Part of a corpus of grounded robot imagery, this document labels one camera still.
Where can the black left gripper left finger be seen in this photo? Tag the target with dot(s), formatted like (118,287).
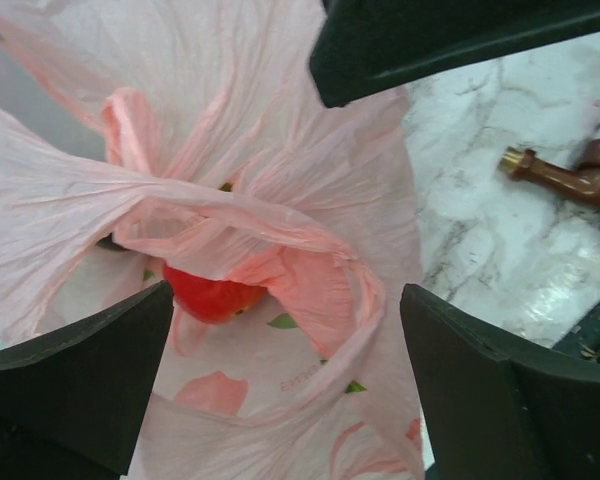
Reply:
(72,401)

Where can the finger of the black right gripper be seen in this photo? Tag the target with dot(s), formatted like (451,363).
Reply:
(366,47)

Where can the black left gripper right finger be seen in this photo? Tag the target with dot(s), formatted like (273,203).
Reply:
(498,406)

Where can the red fake fruit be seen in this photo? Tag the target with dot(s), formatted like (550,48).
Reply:
(211,302)

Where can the pink plastic bag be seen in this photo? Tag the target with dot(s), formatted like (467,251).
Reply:
(221,162)

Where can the black mounting bar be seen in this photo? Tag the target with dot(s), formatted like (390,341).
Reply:
(583,340)

